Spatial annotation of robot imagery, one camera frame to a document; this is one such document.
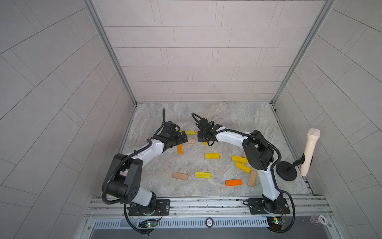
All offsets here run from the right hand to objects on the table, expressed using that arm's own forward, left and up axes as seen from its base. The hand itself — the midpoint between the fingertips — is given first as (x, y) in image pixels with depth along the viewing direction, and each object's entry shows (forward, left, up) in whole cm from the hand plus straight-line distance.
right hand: (200, 137), depth 98 cm
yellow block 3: (-25, 0, +1) cm, 25 cm away
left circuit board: (-45, +27, +3) cm, 53 cm away
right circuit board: (-48, -32, -2) cm, 58 cm away
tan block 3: (-29, -15, +31) cm, 46 cm away
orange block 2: (-29, -16, -1) cm, 34 cm away
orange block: (-9, +13, +2) cm, 16 cm away
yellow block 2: (-14, -6, +1) cm, 15 cm away
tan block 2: (-25, +13, +2) cm, 28 cm away
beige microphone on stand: (-21, -49, +28) cm, 60 cm away
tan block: (-3, +6, +1) cm, 7 cm away
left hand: (-3, +11, +6) cm, 13 cm away
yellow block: (+2, +8, +4) cm, 9 cm away
